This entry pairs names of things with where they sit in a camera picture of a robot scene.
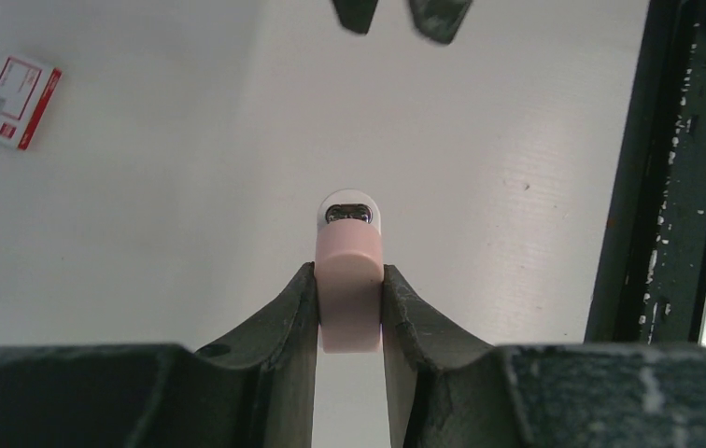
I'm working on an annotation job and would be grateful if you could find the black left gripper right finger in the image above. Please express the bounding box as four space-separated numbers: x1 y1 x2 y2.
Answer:
382 265 706 447

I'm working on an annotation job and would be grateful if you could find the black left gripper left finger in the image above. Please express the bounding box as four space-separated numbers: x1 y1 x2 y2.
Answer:
0 263 318 447

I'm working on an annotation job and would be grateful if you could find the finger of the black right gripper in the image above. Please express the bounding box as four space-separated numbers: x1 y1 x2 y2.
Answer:
332 0 378 35
407 0 473 45

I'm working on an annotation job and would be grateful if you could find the red white staple box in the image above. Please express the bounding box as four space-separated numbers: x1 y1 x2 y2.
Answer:
0 53 64 150

